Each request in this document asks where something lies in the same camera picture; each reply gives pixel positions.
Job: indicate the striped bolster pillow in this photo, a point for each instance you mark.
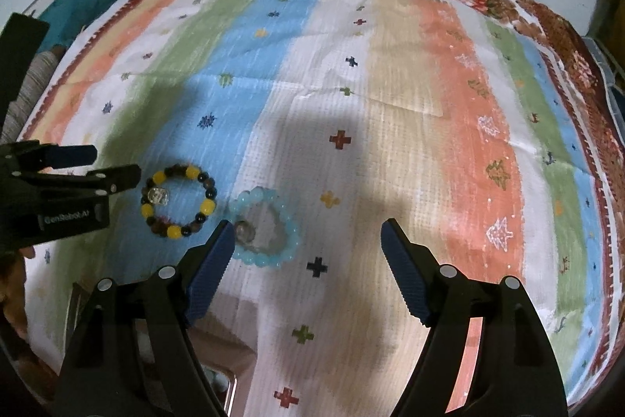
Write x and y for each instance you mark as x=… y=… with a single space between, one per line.
x=35 y=82

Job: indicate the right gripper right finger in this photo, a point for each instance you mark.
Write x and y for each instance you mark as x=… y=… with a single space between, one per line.
x=445 y=301

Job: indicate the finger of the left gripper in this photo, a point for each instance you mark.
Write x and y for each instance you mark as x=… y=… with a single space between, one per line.
x=29 y=157
x=61 y=185

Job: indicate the grey plastic crate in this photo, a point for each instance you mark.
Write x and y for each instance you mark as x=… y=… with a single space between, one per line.
x=614 y=81

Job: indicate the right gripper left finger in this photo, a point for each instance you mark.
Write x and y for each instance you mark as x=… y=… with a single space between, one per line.
x=171 y=301

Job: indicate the person's left hand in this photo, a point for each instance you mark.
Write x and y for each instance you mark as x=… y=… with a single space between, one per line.
x=13 y=278

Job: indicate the small clear earring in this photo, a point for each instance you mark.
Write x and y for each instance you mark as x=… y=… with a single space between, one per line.
x=158 y=196

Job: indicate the striped colourful cloth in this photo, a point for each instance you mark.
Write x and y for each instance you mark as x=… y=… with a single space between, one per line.
x=316 y=120

